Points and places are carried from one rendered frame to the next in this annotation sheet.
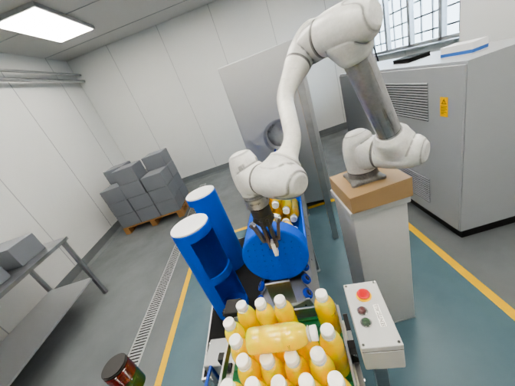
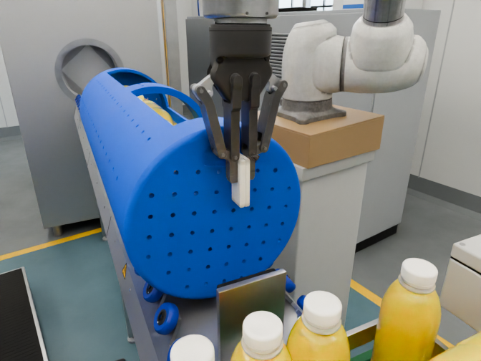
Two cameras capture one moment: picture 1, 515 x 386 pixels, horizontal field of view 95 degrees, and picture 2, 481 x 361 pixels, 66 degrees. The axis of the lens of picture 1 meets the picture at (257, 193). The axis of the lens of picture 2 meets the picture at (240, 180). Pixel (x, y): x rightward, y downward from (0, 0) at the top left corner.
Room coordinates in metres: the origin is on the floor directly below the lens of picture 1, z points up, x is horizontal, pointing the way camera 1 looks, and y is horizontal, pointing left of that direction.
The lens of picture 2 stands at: (0.41, 0.32, 1.36)
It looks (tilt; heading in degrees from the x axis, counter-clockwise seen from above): 23 degrees down; 320
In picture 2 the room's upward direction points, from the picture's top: straight up
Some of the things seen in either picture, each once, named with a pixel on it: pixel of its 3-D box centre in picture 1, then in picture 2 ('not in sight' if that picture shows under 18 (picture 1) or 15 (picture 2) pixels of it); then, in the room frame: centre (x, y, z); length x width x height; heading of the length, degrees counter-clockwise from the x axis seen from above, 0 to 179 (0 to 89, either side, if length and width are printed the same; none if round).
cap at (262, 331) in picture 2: (260, 302); (262, 329); (0.60, 0.13, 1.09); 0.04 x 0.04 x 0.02
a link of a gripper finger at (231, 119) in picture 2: (264, 230); (231, 118); (0.78, 0.02, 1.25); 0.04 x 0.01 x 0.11; 166
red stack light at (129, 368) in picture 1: (119, 371); not in sight; (0.43, 0.49, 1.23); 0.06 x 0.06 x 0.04
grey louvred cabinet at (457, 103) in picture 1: (405, 129); (276, 110); (2.53, -1.85, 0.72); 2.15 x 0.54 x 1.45; 175
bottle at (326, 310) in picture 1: (326, 313); (404, 334); (0.55, -0.08, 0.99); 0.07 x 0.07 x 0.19
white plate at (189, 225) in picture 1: (188, 224); not in sight; (1.51, 0.53, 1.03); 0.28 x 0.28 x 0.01
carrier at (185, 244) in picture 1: (213, 269); not in sight; (1.51, 0.53, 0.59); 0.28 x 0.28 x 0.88
